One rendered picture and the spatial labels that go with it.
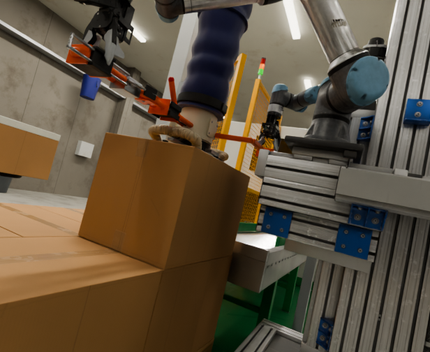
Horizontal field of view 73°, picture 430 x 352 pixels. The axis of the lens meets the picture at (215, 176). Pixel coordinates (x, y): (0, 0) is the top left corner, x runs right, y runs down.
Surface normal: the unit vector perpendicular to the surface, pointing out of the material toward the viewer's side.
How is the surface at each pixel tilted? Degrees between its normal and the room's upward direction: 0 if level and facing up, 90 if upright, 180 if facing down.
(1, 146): 90
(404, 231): 90
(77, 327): 90
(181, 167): 90
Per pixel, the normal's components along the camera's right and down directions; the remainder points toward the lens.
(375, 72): 0.13, 0.06
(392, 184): -0.39, -0.17
